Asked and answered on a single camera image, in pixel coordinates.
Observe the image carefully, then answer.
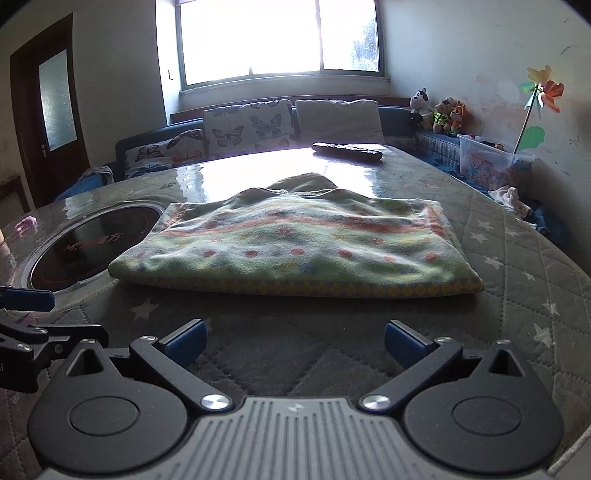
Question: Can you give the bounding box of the white cloth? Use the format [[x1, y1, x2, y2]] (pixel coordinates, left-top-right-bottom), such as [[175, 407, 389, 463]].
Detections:
[[488, 185, 535, 219]]

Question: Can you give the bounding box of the black and white plush toy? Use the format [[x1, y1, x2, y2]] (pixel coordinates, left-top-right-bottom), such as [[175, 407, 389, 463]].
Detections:
[[409, 89, 431, 128]]

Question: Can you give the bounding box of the small butterfly print cushion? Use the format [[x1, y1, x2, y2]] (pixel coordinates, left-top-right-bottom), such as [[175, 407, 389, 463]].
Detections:
[[124, 129, 207, 179]]

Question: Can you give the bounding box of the large butterfly print cushion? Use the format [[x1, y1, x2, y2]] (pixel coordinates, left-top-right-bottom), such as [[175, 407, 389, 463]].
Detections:
[[203, 100, 295, 156]]

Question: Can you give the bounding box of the wooden side table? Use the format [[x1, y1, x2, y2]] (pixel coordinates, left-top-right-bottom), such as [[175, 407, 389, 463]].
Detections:
[[0, 173, 29, 216]]

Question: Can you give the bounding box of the blue cloth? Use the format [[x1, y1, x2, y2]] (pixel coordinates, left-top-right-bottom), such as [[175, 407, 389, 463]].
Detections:
[[54, 166, 115, 202]]

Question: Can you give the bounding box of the brown plush bear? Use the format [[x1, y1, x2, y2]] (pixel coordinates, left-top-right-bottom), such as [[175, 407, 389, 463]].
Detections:
[[433, 97, 456, 136]]

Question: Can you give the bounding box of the clear plastic storage box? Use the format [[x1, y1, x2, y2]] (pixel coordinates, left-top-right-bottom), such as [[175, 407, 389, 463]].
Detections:
[[456, 134, 537, 191]]

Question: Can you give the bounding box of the colourful pinwheel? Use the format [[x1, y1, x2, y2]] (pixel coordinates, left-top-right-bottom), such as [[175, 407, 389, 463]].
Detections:
[[512, 65, 567, 155]]

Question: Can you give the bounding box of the dark wooden door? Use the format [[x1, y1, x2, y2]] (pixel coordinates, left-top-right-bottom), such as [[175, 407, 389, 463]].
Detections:
[[10, 13, 92, 209]]

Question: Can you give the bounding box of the black remote control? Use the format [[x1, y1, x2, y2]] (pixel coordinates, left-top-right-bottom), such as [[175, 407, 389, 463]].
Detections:
[[311, 141, 384, 163]]

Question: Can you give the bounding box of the round black induction cooker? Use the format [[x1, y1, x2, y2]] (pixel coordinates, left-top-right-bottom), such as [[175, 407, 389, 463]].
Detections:
[[16, 203, 168, 295]]

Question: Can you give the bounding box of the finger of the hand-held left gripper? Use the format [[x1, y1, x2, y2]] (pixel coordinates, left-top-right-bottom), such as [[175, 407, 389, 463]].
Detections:
[[0, 285, 57, 312], [0, 320, 110, 394]]

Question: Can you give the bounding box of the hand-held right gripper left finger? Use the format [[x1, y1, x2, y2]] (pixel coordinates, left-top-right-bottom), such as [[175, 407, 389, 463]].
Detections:
[[65, 318, 232, 412]]

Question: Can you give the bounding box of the window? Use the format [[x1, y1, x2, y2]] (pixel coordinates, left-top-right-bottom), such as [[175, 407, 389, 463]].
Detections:
[[177, 0, 385, 89]]

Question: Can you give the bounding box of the green patterned towel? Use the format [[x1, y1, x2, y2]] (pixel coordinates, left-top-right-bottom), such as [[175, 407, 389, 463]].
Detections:
[[108, 173, 486, 299]]

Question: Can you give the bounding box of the beige cushion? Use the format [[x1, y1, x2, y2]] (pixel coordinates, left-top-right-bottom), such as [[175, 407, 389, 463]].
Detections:
[[294, 98, 387, 148]]

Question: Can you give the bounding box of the orange plush toy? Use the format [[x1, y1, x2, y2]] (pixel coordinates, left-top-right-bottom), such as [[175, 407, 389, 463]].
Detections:
[[450, 102, 468, 136]]

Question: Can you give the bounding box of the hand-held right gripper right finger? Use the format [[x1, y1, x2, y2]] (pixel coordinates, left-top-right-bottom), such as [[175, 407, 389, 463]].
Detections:
[[360, 319, 532, 412]]

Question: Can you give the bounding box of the green wall sticker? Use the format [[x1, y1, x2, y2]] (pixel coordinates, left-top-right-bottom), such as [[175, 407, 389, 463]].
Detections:
[[524, 126, 547, 151]]

